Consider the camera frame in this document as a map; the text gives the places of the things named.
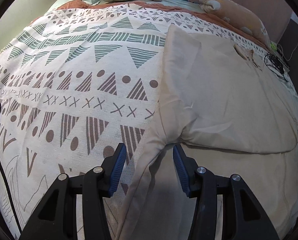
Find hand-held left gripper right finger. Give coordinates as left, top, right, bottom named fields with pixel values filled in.
left=172, top=144, right=281, bottom=240

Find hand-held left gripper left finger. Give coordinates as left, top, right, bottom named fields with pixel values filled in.
left=19, top=143, right=127, bottom=240

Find beige pants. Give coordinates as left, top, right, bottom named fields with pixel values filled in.
left=114, top=25, right=298, bottom=240

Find patterned blanket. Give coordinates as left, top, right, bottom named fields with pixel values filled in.
left=0, top=1, right=298, bottom=240

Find peach plush toy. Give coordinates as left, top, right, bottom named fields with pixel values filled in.
left=198, top=0, right=272, bottom=49

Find black cable bundle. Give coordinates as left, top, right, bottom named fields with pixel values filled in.
left=264, top=52, right=291, bottom=77

